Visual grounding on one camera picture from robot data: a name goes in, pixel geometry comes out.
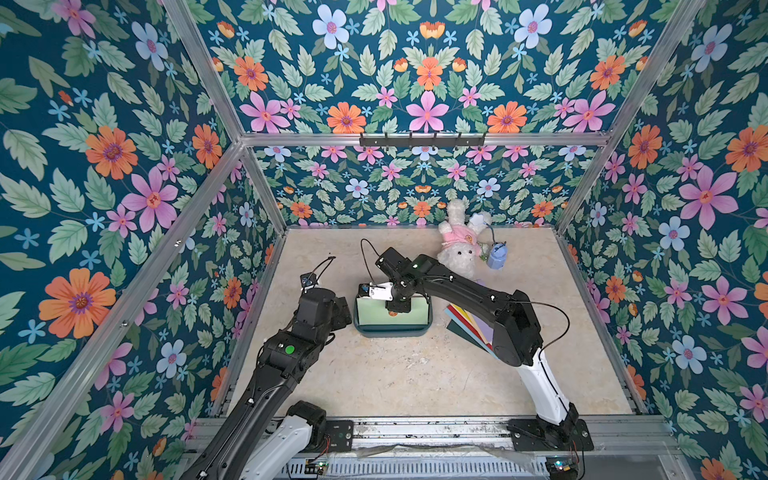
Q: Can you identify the light green envelope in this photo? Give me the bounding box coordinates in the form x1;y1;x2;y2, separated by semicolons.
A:
356;297;431;329

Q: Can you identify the cream yellow envelope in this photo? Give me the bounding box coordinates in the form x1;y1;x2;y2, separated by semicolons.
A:
455;306;475;334

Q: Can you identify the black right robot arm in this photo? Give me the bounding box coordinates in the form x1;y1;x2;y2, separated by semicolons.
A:
375;248;579;441

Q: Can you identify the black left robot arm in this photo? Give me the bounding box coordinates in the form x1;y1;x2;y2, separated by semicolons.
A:
181;287;352;479

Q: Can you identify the teal storage box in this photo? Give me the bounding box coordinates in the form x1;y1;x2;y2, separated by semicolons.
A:
353;291;432;338

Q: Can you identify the red envelope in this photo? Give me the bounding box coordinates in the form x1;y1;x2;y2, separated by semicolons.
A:
444;304;463;323

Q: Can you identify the white plush bunny pink shirt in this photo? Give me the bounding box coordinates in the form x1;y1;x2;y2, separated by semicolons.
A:
437;199;491;279

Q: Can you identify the dark green envelope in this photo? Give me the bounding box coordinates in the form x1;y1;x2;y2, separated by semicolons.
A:
447;319;494;356

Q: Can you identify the blue faceted toy figure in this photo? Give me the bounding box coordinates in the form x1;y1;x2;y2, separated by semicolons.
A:
486;242;508;270

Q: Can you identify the small green circuit board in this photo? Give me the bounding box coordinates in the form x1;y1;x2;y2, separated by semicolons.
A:
303;459;329;477

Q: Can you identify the white vent grille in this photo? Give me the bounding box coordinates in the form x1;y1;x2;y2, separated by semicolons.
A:
276;457;550;479

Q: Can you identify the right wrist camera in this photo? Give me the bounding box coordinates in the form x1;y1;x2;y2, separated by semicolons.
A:
358;282;393;301

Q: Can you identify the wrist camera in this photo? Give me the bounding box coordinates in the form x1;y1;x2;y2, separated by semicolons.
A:
300;272;318;292
358;282;393;301

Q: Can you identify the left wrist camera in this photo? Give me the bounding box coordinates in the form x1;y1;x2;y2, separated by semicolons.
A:
300;272;318;292

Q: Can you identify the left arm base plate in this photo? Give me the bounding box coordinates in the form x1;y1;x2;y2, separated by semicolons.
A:
307;420;355;455

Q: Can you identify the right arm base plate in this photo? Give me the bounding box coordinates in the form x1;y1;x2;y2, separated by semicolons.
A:
506;417;594;452

